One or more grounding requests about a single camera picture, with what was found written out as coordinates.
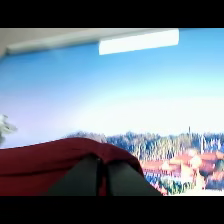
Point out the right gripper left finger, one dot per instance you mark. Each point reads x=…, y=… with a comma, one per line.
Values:
x=78, y=178

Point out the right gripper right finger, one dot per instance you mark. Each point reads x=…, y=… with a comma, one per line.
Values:
x=128, y=181

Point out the dark red garment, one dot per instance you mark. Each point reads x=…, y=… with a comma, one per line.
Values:
x=33, y=163

